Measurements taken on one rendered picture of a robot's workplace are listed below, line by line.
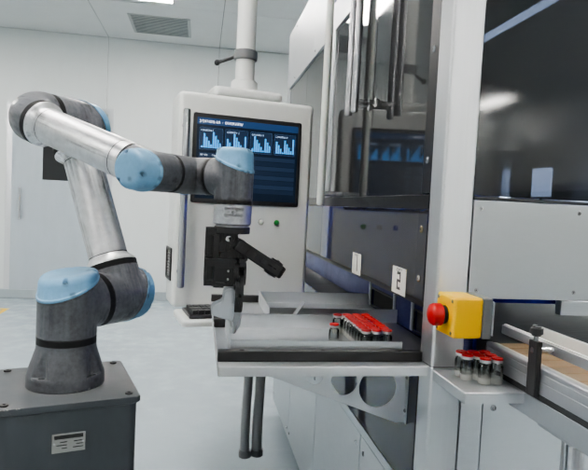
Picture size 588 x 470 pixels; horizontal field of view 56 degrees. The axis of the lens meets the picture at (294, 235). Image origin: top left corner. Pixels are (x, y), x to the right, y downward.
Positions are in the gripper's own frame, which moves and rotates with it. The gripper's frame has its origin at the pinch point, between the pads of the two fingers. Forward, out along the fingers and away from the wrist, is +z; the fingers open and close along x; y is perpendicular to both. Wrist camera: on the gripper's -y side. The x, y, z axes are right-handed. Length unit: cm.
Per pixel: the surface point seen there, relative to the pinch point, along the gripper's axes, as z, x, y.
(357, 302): 4, -54, -40
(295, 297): 3, -54, -21
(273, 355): 3.5, 8.0, -6.3
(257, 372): 5.9, 10.9, -3.1
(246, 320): 2.9, -19.7, -3.6
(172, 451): 94, -148, 16
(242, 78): -69, -94, -4
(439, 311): -7.8, 19.7, -33.4
